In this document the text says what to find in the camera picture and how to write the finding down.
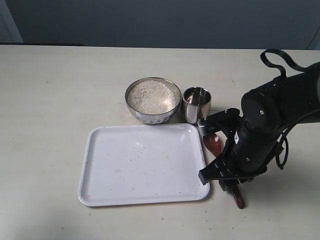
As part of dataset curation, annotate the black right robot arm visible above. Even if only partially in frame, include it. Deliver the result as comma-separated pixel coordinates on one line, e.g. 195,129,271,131
198,63,320,189

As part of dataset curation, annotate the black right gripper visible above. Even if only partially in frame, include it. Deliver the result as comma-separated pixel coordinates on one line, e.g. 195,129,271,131
198,119,282,192

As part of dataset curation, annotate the dark red wooden spoon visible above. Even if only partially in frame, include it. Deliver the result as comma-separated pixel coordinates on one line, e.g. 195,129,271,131
202,133,246,209

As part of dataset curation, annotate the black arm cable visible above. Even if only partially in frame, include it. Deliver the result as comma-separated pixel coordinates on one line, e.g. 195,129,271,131
259,48,310,76

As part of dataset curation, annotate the steel bowl of rice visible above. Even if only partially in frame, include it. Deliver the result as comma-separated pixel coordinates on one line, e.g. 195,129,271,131
124,77,182,125

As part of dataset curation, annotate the small steel cup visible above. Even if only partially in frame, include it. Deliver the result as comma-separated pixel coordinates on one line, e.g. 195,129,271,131
180,86,212,125

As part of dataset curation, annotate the white plastic tray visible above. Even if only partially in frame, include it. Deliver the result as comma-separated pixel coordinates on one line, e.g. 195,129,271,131
77,123,211,207

